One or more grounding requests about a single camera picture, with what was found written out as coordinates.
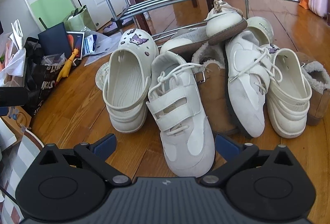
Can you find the white mesh sneaker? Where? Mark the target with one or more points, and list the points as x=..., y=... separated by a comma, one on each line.
x=188, y=38
x=226, y=22

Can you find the navy folder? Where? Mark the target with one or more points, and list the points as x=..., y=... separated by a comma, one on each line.
x=54, y=38

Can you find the blue white medicine box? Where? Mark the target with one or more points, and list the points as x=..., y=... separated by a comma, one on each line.
x=89, y=44

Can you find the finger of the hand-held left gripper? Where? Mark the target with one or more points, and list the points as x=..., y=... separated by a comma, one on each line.
x=13, y=96

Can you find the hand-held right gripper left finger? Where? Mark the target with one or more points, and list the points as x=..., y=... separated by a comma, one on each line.
x=104, y=146

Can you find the yellow rubber chicken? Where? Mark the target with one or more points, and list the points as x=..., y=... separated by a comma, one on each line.
x=67, y=66

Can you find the white papers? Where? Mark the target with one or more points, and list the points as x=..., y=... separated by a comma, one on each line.
x=103, y=49

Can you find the white clog with charms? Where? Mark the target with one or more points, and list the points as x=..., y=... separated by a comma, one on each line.
x=123, y=79
x=286, y=110

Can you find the green bag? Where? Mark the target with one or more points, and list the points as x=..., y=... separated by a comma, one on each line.
x=80, y=21

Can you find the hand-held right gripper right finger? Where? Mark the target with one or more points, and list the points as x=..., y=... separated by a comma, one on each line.
x=226, y=146

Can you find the brown box with blue print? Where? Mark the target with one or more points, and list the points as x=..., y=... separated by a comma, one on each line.
x=18, y=117

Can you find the black printed bag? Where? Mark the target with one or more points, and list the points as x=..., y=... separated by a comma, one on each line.
x=46, y=79

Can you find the cream slide sandal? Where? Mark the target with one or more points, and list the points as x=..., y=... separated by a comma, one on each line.
x=101, y=77
x=260, y=26

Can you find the brown fleece-lined shoe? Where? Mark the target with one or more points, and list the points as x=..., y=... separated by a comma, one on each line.
x=214, y=100
x=314, y=105

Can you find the purple slipper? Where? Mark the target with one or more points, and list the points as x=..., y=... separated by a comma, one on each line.
x=134, y=21
x=110, y=29

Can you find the white plastic bag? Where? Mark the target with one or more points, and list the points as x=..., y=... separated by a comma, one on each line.
x=15, y=58

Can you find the orange black box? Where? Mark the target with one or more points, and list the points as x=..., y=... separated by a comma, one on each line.
x=74, y=43

